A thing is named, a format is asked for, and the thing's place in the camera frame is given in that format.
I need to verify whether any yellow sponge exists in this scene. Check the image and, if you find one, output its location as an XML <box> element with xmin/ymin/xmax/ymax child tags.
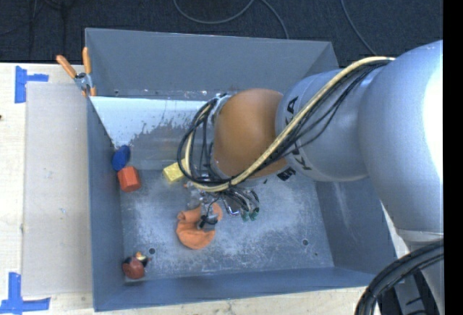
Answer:
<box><xmin>162</xmin><ymin>161</ymin><xmax>187</xmax><ymax>183</ymax></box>

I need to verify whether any grey metal bin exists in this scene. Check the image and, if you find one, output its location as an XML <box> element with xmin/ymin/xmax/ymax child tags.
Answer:
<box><xmin>83</xmin><ymin>28</ymin><xmax>399</xmax><ymax>313</ymax></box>

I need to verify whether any orange-red block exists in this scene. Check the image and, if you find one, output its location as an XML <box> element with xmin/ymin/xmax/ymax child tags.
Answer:
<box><xmin>116</xmin><ymin>166</ymin><xmax>142</xmax><ymax>193</ymax></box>

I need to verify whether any red-brown toy figure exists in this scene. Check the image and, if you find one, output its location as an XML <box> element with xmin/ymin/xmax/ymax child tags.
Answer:
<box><xmin>121</xmin><ymin>251</ymin><xmax>151</xmax><ymax>280</ymax></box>

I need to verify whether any blue oval disc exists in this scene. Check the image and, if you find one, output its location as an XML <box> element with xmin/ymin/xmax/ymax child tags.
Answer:
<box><xmin>111</xmin><ymin>145</ymin><xmax>132</xmax><ymax>172</ymax></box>

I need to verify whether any pale wood flat board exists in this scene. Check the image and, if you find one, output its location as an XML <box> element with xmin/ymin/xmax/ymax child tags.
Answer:
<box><xmin>20</xmin><ymin>81</ymin><xmax>93</xmax><ymax>298</ymax></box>

